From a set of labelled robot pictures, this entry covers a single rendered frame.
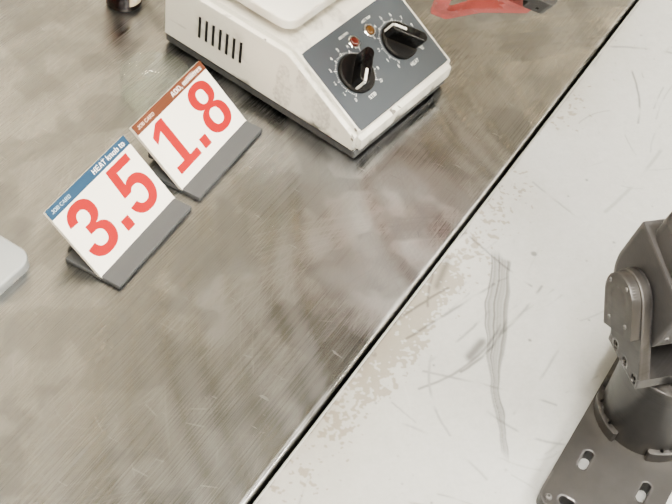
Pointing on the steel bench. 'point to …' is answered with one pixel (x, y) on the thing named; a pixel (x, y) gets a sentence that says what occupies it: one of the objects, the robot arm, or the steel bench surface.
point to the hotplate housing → (284, 64)
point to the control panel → (325, 68)
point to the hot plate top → (287, 10)
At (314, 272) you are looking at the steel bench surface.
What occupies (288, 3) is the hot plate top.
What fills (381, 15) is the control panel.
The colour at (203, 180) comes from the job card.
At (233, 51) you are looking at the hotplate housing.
